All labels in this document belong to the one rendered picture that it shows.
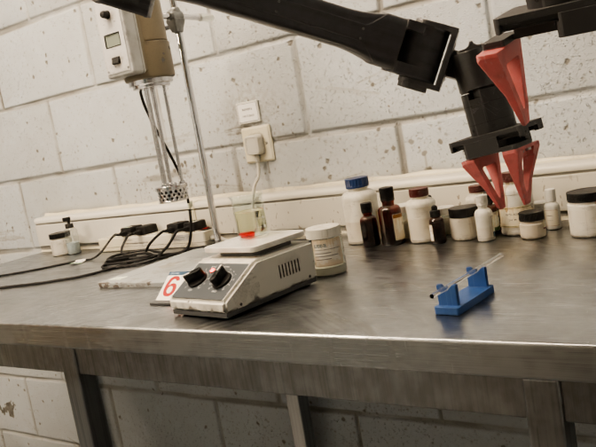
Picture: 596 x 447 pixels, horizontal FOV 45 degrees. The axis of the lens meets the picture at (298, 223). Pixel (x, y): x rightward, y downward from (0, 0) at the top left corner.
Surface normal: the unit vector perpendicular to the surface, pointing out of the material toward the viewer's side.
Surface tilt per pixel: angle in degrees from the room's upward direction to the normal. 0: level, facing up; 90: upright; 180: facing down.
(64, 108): 90
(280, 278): 90
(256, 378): 90
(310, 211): 90
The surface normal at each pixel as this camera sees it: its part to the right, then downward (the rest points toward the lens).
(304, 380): -0.56, 0.21
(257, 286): 0.73, -0.03
